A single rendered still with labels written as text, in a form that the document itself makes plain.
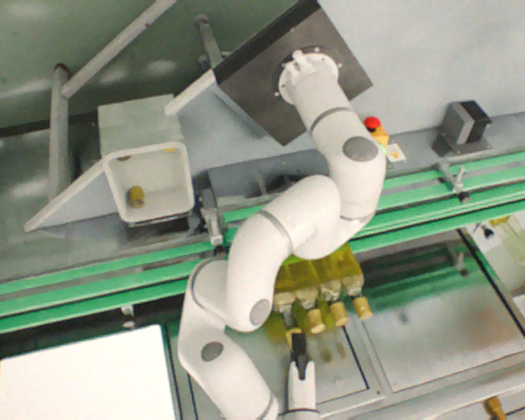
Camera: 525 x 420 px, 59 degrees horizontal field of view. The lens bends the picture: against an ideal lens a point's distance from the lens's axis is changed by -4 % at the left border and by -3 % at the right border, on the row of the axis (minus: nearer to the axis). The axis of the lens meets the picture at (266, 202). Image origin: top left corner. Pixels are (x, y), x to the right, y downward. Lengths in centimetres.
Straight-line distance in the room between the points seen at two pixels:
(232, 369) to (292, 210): 25
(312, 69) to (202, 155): 37
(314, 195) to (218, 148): 47
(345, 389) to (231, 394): 50
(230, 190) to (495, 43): 74
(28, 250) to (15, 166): 60
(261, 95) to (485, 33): 57
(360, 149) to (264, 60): 29
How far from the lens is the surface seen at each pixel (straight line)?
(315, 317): 112
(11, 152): 189
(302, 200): 74
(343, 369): 124
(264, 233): 70
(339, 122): 85
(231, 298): 68
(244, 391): 77
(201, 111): 108
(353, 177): 79
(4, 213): 169
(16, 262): 127
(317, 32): 97
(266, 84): 100
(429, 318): 139
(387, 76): 120
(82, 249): 123
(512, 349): 143
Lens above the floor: 159
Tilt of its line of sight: 38 degrees down
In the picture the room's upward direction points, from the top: 160 degrees clockwise
